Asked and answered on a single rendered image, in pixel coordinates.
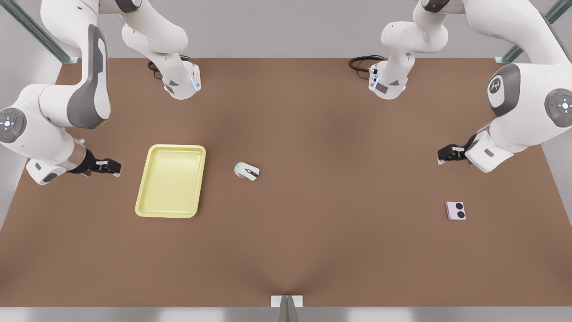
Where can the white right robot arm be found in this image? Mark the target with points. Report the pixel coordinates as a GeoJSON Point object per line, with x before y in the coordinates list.
{"type": "Point", "coordinates": [53, 103]}

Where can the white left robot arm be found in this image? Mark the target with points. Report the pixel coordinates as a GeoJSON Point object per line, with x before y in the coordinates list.
{"type": "Point", "coordinates": [527, 103]}

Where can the pink flip phone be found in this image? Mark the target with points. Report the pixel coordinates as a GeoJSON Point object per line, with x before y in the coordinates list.
{"type": "Point", "coordinates": [456, 210]}

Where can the yellow rectangular tray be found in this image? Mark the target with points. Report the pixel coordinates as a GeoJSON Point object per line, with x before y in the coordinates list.
{"type": "Point", "coordinates": [171, 181]}

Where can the white computer mouse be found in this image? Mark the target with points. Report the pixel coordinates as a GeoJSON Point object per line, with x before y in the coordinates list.
{"type": "Point", "coordinates": [246, 171]}

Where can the silver frame post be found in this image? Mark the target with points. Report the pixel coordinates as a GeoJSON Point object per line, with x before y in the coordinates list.
{"type": "Point", "coordinates": [38, 31]}
{"type": "Point", "coordinates": [287, 308]}
{"type": "Point", "coordinates": [529, 33]}

